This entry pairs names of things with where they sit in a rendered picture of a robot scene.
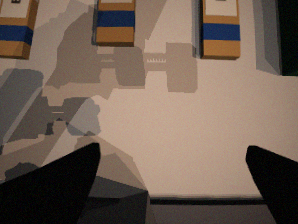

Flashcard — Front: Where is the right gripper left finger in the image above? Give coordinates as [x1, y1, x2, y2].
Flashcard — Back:
[0, 143, 101, 224]

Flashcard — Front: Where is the green rectangular block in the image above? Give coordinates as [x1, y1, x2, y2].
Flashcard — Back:
[278, 0, 298, 76]

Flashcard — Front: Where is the cardboard pack of welding electrodes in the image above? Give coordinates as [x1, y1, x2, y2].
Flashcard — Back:
[200, 0, 241, 60]

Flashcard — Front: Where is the tan cardboard box with blue band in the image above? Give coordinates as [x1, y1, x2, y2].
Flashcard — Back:
[0, 0, 39, 60]
[96, 0, 136, 47]

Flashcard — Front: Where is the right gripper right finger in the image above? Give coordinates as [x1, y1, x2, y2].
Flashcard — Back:
[245, 145, 298, 224]

